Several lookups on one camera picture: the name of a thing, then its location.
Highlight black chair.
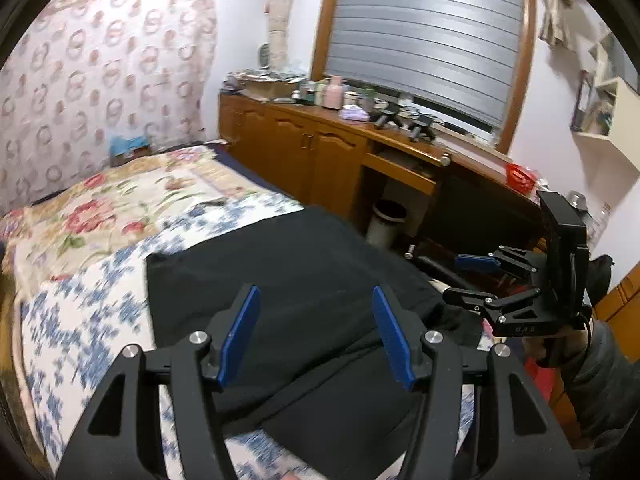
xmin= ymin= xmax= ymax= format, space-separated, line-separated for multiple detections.
xmin=407 ymin=170 xmax=546 ymax=291

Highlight white wall shelf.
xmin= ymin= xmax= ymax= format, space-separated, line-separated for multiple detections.
xmin=570 ymin=30 xmax=640 ymax=176

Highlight wooden window frame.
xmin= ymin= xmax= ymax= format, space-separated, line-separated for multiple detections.
xmin=310 ymin=0 xmax=538 ymax=156

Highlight red basket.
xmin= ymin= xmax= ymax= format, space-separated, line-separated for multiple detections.
xmin=505 ymin=162 xmax=541 ymax=193

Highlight navy bed sheet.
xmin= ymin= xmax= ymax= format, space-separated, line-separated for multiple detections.
xmin=207 ymin=140 xmax=306 ymax=208

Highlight pink bottle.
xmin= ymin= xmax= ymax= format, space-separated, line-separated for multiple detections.
xmin=324 ymin=76 xmax=346 ymax=110

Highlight white wrapped pipe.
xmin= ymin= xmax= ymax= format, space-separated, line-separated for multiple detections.
xmin=265 ymin=0 xmax=296 ymax=71

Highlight floral blanket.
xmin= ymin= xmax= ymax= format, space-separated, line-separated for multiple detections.
xmin=0 ymin=142 xmax=251 ymax=306

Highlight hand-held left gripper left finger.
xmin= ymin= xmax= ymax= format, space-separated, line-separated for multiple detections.
xmin=55 ymin=284 xmax=263 ymax=480

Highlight person's right forearm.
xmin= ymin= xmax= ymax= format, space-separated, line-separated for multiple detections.
xmin=565 ymin=255 xmax=640 ymax=451

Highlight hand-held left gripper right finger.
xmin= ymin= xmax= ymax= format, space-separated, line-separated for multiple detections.
xmin=371 ymin=285 xmax=581 ymax=480

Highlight white trash bin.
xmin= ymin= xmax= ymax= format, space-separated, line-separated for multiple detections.
xmin=365 ymin=199 xmax=407 ymax=248

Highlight blue cloth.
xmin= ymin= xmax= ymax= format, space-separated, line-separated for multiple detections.
xmin=109 ymin=135 xmax=151 ymax=158

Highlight black t-shirt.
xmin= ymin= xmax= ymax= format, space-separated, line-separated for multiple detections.
xmin=145 ymin=205 xmax=493 ymax=463

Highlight cardboard box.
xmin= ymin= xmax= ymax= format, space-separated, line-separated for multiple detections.
xmin=240 ymin=77 xmax=301 ymax=103

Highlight blue white patterned blanket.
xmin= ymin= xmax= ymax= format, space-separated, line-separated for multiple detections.
xmin=15 ymin=192 xmax=481 ymax=480

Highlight hanging beige cloth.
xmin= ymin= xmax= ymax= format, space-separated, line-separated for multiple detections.
xmin=532 ymin=0 xmax=576 ymax=48

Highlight black dumbbell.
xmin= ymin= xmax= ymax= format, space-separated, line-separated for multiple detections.
xmin=372 ymin=102 xmax=401 ymax=128
xmin=402 ymin=114 xmax=436 ymax=141

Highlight ring patterned headboard cover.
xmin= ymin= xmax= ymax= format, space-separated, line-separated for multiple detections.
xmin=0 ymin=0 xmax=221 ymax=216

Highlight person's right hand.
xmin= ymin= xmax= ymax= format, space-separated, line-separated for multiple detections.
xmin=522 ymin=334 xmax=551 ymax=366

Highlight grey window shutter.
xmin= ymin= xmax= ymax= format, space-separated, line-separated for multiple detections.
xmin=322 ymin=0 xmax=523 ymax=128

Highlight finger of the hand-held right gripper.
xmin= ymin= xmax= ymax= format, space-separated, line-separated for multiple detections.
xmin=442 ymin=285 xmax=543 ymax=328
xmin=455 ymin=245 xmax=548 ymax=281

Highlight wooden cabinet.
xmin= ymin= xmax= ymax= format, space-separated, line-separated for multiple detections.
xmin=218 ymin=91 xmax=546 ymax=261

